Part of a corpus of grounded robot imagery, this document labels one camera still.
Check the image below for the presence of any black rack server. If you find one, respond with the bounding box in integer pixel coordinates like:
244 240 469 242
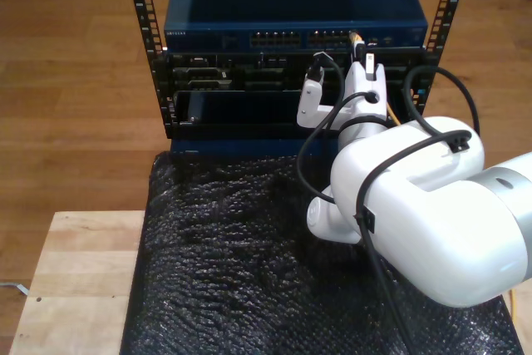
164 52 425 92

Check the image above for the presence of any black textured mat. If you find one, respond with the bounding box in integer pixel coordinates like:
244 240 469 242
120 150 524 355

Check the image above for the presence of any grey flat strip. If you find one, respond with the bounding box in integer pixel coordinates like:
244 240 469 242
0 281 31 297

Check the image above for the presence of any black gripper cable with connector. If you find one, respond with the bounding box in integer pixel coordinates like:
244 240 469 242
297 89 380 206

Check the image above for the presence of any blue metal base plate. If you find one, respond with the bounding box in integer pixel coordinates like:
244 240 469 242
169 136 340 156

